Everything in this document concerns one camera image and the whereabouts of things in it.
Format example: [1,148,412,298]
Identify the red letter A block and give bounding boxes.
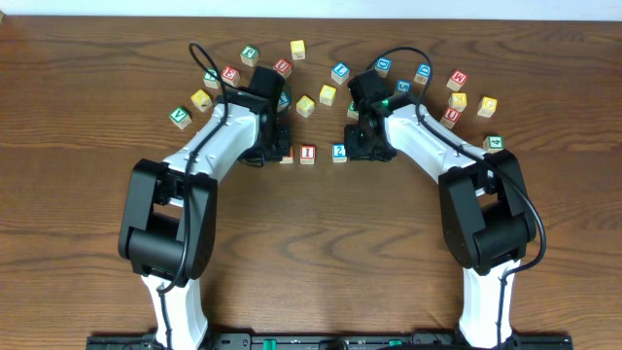
[281,146,294,164]

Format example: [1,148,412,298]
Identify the blue number 2 block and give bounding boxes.
[332,143,348,163]

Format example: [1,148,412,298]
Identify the red letter I block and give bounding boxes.
[299,145,316,165]

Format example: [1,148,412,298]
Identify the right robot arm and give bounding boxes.
[344,93,536,348]

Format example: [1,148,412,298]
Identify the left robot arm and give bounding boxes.
[118,88,291,349]

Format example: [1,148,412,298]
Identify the green letter R block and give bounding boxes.
[347,101,359,120]

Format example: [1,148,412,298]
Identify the blue letter T block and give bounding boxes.
[277,91,291,113]

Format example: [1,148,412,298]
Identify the yellow block centre upper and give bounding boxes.
[319,85,336,106]

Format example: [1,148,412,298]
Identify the blue number 5 block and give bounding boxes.
[395,80,412,93]

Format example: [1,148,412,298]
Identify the red letter U block left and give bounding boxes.
[273,58,293,79]

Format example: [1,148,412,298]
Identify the red letter u block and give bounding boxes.
[273,58,293,79]
[439,107,462,129]

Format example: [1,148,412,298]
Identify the blue letter L block upper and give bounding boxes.
[330,62,351,85]

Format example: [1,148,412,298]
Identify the red letter E block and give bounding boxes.
[221,66,241,88]

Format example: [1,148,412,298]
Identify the blue letter D block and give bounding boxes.
[374,57,393,78]

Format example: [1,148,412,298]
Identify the yellow letter K block left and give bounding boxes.
[190,89,213,113]

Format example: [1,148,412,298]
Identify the yellow letter k block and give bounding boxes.
[448,92,467,112]
[190,89,213,113]

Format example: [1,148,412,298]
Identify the green letter J block top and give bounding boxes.
[240,45,259,67]

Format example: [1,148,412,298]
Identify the red letter U block right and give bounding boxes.
[439,107,462,129]

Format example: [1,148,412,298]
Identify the green number 7 block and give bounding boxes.
[203,69,221,89]

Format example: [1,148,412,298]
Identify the blue block upper right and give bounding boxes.
[413,63,432,86]

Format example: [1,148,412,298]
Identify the yellow block top row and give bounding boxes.
[291,40,306,60]

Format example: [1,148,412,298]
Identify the green letter V block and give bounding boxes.
[169,106,191,129]

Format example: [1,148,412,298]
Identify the yellow letter K block right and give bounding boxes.
[448,92,467,112]

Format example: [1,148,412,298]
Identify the red letter M block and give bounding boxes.
[446,70,468,92]

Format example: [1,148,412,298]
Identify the green number 4 block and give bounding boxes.
[483,135,504,154]

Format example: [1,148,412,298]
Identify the yellow letter G block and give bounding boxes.
[477,96,498,118]

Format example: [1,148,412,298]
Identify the right black cable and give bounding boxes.
[363,46,548,350]

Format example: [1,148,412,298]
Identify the black cable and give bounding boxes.
[155,42,234,350]
[363,46,548,350]

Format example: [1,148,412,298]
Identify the left black cable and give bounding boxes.
[155,42,234,350]

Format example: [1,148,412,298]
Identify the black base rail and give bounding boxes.
[86,332,574,350]

